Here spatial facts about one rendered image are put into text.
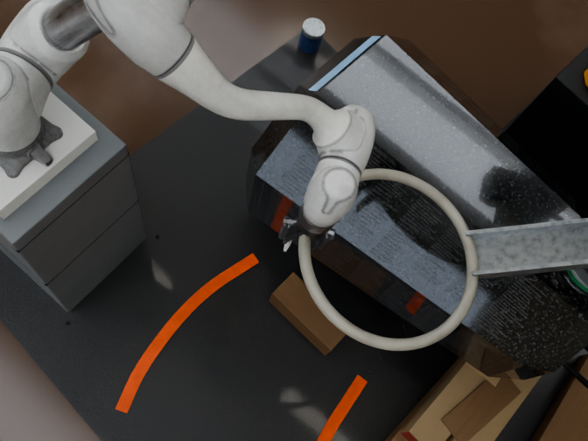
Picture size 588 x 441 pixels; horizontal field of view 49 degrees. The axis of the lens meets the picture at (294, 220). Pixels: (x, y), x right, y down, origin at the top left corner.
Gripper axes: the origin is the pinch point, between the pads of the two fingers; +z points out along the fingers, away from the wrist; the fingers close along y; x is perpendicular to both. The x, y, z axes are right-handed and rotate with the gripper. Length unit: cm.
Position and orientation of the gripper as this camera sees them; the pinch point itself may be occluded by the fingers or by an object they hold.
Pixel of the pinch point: (297, 245)
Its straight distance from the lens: 171.0
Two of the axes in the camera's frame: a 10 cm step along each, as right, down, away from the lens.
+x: 1.9, -9.0, 3.9
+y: 9.6, 2.5, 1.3
